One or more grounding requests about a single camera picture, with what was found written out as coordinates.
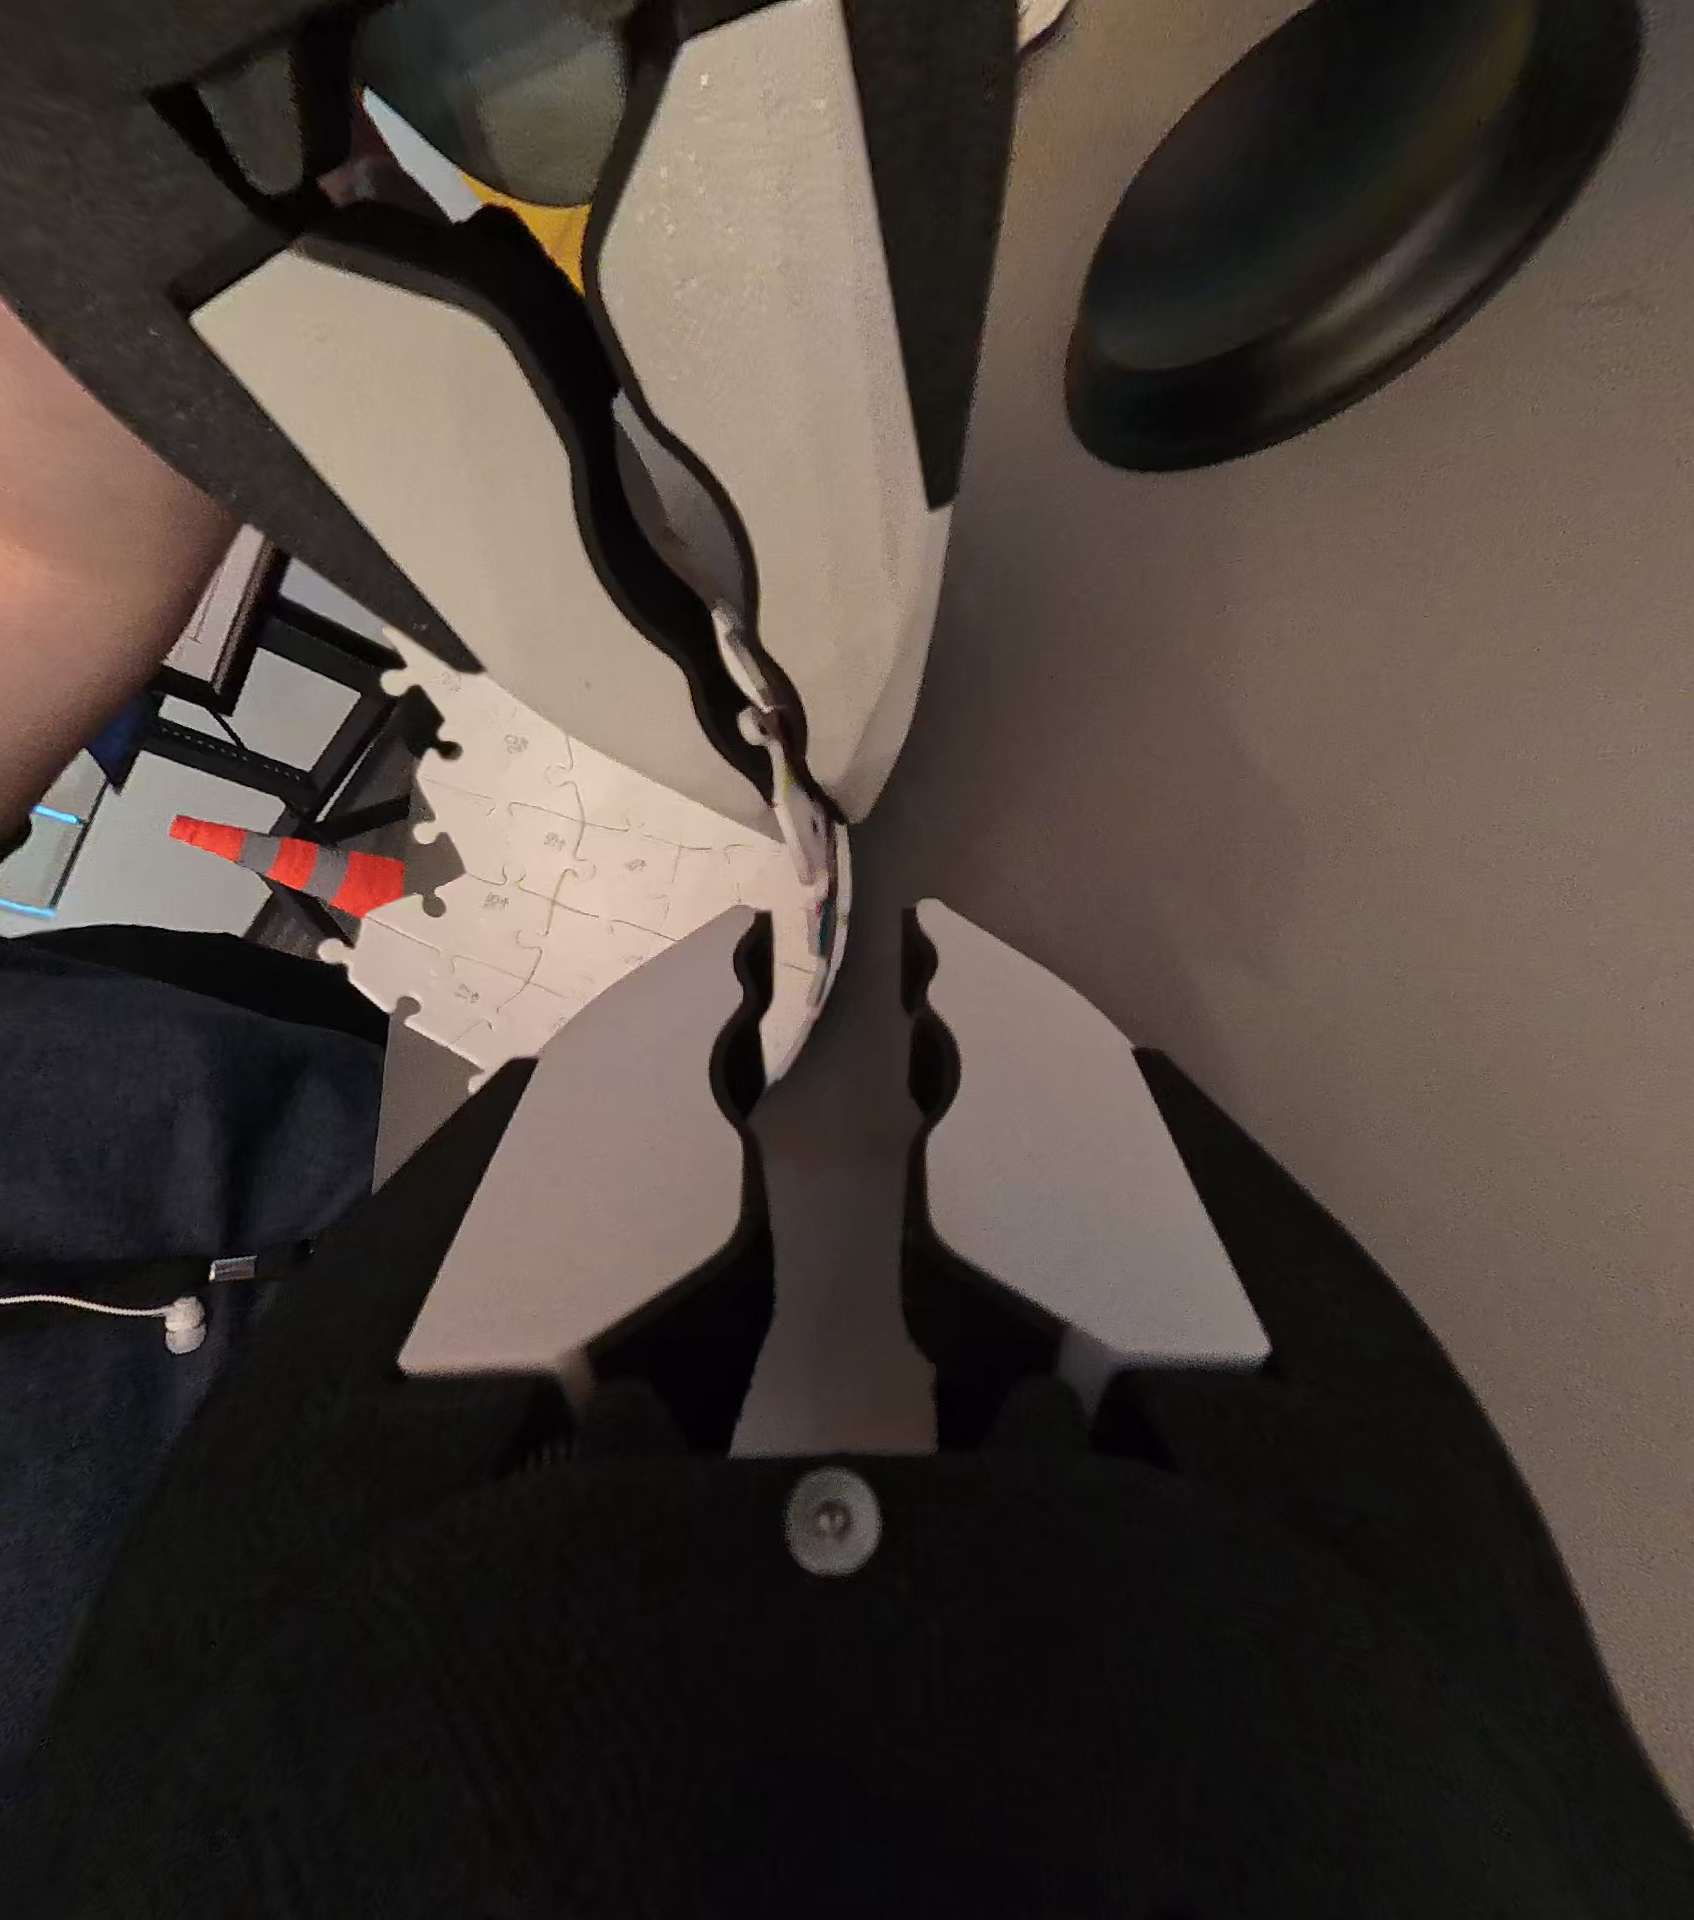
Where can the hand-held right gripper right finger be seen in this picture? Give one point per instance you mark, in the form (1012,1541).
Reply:
(1087,1203)

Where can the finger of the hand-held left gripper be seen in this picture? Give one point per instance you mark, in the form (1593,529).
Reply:
(786,275)
(413,418)

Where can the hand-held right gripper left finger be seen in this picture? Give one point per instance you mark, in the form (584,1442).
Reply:
(593,1221)

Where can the assembled white puzzle section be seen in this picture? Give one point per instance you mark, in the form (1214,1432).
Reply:
(578,870)

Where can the person's left forearm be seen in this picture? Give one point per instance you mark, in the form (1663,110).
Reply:
(23,542)

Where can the black round ball stand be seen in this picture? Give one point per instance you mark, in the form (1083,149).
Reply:
(1358,214)

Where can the red object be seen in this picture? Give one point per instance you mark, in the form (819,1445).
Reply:
(310,868)

